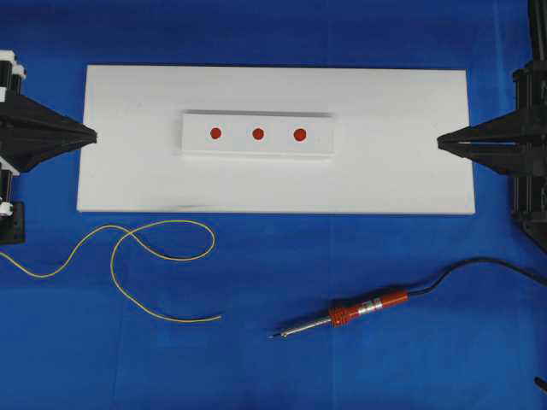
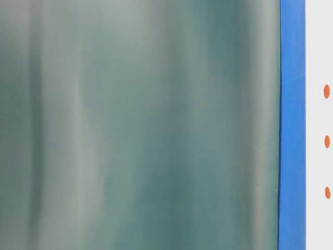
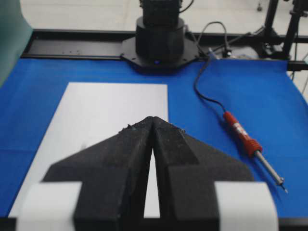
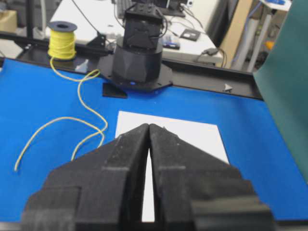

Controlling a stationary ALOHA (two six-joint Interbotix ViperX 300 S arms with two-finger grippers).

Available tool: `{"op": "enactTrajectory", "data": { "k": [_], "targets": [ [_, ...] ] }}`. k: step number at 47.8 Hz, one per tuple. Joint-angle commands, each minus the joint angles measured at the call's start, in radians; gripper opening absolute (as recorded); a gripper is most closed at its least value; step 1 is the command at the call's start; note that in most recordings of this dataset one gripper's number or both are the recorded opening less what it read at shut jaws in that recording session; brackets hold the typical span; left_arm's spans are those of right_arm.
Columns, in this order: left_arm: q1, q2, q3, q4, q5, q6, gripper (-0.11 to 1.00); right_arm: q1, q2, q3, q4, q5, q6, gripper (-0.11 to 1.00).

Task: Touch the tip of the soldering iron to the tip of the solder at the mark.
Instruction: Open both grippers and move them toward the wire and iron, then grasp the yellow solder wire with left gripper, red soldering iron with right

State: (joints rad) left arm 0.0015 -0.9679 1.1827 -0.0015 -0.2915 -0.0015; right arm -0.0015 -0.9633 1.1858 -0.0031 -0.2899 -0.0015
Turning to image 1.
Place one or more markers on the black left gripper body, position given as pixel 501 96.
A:
pixel 14 146

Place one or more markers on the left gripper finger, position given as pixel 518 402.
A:
pixel 32 114
pixel 33 152

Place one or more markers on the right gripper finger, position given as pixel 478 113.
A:
pixel 502 129
pixel 503 159

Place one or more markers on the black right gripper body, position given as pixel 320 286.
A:
pixel 530 183

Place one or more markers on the red handled soldering iron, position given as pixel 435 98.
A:
pixel 343 315

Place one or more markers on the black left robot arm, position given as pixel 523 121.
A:
pixel 30 132

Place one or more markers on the large white base board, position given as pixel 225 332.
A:
pixel 386 159

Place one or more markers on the small white raised plate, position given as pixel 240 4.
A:
pixel 223 133

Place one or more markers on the black object bottom right edge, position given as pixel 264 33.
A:
pixel 542 384

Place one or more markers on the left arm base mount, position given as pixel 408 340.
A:
pixel 12 213

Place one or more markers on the black frame post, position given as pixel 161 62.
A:
pixel 537 23

